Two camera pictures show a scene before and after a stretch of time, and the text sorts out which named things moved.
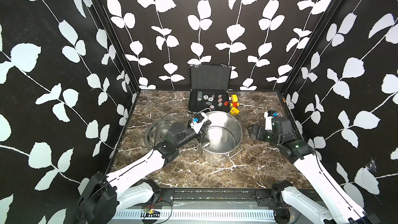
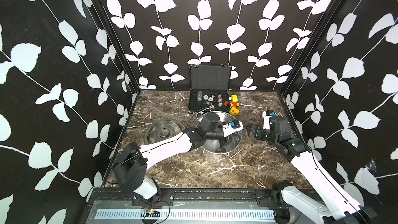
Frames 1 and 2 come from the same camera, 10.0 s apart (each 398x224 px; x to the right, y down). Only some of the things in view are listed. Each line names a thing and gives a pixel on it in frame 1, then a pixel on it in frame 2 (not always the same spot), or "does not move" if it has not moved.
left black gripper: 201,132 -> 226,140
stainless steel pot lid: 156,131 does not move
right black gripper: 261,129 does not move
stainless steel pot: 225,134 does not move
